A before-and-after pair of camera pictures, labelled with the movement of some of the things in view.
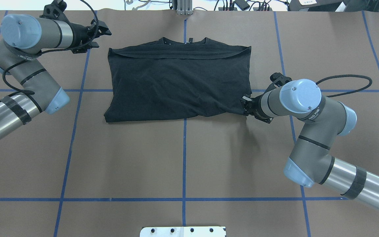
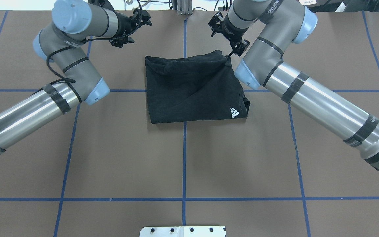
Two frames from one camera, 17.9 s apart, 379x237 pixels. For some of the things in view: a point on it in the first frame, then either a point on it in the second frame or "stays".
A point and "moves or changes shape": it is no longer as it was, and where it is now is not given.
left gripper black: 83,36 -> 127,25
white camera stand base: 203,231 stays
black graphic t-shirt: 166,80 moves or changes shape
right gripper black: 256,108 -> 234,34
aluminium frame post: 184,7 stays
